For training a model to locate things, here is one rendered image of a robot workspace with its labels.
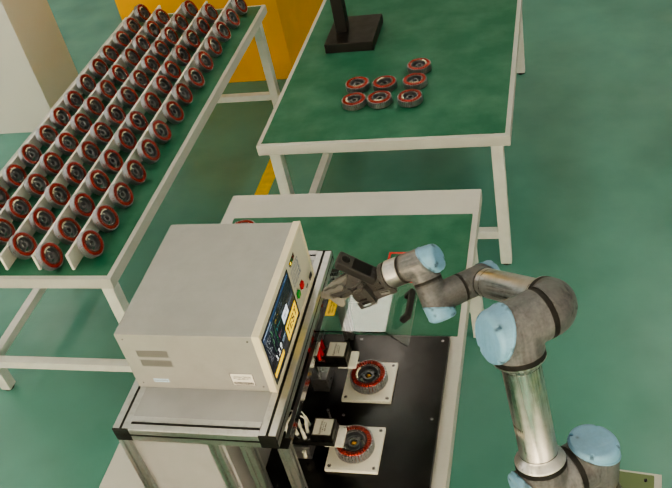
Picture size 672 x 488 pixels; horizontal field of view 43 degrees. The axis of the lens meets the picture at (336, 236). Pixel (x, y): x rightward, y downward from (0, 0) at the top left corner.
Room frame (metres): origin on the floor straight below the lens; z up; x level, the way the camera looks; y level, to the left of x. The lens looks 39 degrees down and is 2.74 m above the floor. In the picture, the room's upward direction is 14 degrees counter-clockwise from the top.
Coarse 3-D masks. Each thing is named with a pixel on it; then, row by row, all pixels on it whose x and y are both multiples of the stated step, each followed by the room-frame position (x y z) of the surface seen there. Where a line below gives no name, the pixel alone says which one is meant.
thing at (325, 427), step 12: (324, 420) 1.56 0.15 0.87; (336, 420) 1.55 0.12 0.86; (300, 432) 1.55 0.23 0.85; (312, 432) 1.52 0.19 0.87; (324, 432) 1.51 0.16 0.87; (336, 432) 1.53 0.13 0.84; (300, 444) 1.52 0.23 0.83; (312, 444) 1.51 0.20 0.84; (324, 444) 1.50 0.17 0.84; (336, 444) 1.50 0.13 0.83
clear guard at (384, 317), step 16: (336, 272) 1.93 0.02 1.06; (400, 288) 1.81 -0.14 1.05; (352, 304) 1.78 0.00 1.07; (368, 304) 1.76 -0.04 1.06; (384, 304) 1.75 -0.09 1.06; (400, 304) 1.75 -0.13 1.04; (320, 320) 1.75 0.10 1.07; (336, 320) 1.73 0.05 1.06; (352, 320) 1.72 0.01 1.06; (368, 320) 1.70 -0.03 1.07; (384, 320) 1.69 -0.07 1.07; (400, 336) 1.65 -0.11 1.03
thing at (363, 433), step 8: (352, 432) 1.54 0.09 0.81; (360, 432) 1.53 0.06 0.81; (368, 432) 1.52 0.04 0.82; (352, 440) 1.52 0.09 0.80; (368, 440) 1.49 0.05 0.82; (336, 448) 1.50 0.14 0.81; (344, 448) 1.49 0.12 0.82; (352, 448) 1.49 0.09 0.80; (360, 448) 1.48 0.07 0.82; (368, 448) 1.47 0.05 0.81; (344, 456) 1.46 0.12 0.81; (352, 456) 1.46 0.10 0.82; (360, 456) 1.45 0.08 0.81; (368, 456) 1.47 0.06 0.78
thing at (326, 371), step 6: (324, 372) 1.77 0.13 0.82; (330, 372) 1.78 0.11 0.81; (312, 378) 1.76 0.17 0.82; (318, 378) 1.76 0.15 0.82; (324, 378) 1.75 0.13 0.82; (330, 378) 1.77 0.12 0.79; (312, 384) 1.76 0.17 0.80; (318, 384) 1.75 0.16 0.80; (324, 384) 1.75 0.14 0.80; (330, 384) 1.76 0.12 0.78; (318, 390) 1.75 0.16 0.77; (324, 390) 1.75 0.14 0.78
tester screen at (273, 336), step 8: (288, 280) 1.71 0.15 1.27; (288, 288) 1.70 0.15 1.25; (280, 296) 1.64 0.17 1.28; (280, 304) 1.63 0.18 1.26; (280, 312) 1.62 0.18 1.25; (288, 312) 1.66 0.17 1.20; (272, 320) 1.57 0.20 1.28; (280, 320) 1.60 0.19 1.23; (296, 320) 1.69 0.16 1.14; (272, 328) 1.55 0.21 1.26; (280, 328) 1.59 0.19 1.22; (264, 336) 1.50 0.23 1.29; (272, 336) 1.54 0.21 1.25; (280, 336) 1.58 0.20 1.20; (264, 344) 1.49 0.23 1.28; (272, 344) 1.53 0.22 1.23; (288, 344) 1.61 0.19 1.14; (272, 352) 1.52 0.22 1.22; (272, 360) 1.50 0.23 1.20; (272, 368) 1.49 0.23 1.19; (280, 368) 1.53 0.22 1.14
